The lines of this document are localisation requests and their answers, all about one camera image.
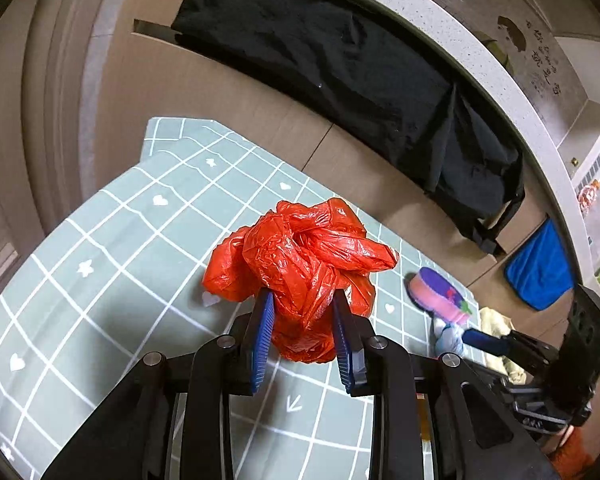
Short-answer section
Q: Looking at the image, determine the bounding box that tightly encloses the red and white ornament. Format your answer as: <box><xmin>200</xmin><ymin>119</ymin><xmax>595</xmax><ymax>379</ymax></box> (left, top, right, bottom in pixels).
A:
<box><xmin>577</xmin><ymin>180</ymin><xmax>600</xmax><ymax>217</ymax></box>

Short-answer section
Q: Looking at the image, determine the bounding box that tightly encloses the purple and pink sock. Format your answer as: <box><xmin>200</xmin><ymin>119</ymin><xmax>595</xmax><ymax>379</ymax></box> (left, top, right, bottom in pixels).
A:
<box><xmin>405</xmin><ymin>267</ymin><xmax>473</xmax><ymax>325</ymax></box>

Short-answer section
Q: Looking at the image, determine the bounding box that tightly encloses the black cloth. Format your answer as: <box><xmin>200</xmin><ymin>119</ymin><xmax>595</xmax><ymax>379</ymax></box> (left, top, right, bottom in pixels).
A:
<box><xmin>170</xmin><ymin>0</ymin><xmax>527</xmax><ymax>256</ymax></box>

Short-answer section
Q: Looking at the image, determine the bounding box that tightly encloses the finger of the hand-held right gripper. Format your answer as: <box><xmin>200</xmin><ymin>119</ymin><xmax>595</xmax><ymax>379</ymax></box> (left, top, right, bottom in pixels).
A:
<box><xmin>462</xmin><ymin>327</ymin><xmax>562</xmax><ymax>377</ymax></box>

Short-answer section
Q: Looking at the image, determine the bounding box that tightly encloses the brown cabinet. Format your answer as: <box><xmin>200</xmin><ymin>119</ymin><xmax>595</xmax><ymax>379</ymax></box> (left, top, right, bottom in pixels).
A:
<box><xmin>80</xmin><ymin>0</ymin><xmax>581</xmax><ymax>311</ymax></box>

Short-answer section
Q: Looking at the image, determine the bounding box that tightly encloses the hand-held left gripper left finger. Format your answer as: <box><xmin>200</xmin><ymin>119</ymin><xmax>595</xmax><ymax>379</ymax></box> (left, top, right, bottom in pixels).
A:
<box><xmin>40</xmin><ymin>290</ymin><xmax>276</xmax><ymax>480</ymax></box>

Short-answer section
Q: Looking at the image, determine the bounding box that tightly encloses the white and blue cloth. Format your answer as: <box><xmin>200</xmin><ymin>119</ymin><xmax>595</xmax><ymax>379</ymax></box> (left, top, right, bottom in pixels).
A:
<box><xmin>432</xmin><ymin>317</ymin><xmax>465</xmax><ymax>357</ymax></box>

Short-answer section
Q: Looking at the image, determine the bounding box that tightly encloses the cartoon wall sticker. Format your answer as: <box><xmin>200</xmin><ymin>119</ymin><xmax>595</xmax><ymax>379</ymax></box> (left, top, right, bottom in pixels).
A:
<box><xmin>495</xmin><ymin>15</ymin><xmax>529</xmax><ymax>54</ymax></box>

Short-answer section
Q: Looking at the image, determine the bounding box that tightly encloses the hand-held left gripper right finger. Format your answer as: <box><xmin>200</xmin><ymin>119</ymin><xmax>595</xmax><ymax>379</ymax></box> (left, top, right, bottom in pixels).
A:
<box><xmin>330</xmin><ymin>290</ymin><xmax>561</xmax><ymax>480</ymax></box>

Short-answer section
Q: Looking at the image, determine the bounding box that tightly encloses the beige cloth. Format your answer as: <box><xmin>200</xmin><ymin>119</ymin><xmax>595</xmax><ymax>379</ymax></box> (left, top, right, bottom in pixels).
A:
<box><xmin>480</xmin><ymin>306</ymin><xmax>528</xmax><ymax>386</ymax></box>

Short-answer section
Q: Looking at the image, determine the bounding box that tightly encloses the blue towel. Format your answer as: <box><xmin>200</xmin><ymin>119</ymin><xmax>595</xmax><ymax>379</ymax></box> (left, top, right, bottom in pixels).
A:
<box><xmin>504</xmin><ymin>219</ymin><xmax>576</xmax><ymax>312</ymax></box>

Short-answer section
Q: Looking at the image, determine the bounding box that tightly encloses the white appliance with vent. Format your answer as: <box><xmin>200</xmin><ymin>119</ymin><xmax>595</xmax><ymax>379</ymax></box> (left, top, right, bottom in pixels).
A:
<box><xmin>555</xmin><ymin>100</ymin><xmax>600</xmax><ymax>196</ymax></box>

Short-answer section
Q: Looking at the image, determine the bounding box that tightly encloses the red plastic bag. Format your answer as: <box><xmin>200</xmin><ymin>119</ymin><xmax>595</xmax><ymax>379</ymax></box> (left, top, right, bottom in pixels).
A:
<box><xmin>201</xmin><ymin>198</ymin><xmax>400</xmax><ymax>365</ymax></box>

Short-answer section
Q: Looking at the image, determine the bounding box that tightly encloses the grey checked tablecloth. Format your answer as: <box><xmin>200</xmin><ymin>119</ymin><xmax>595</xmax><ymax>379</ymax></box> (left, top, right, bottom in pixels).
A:
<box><xmin>0</xmin><ymin>116</ymin><xmax>481</xmax><ymax>480</ymax></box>

